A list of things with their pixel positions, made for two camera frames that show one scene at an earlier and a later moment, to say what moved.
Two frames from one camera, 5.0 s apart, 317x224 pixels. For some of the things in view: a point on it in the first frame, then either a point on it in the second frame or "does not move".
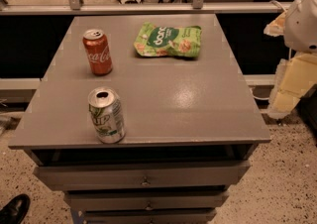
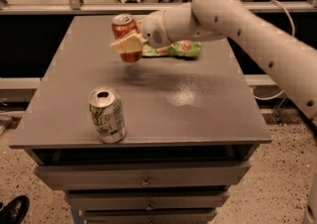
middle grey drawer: [146, 200] does not move
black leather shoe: [15, 210] does not move
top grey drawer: [143, 174] does not move
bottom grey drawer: [156, 216] does not move
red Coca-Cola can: [98, 51] -> [124, 25]
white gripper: [302, 26] -> [154, 29]
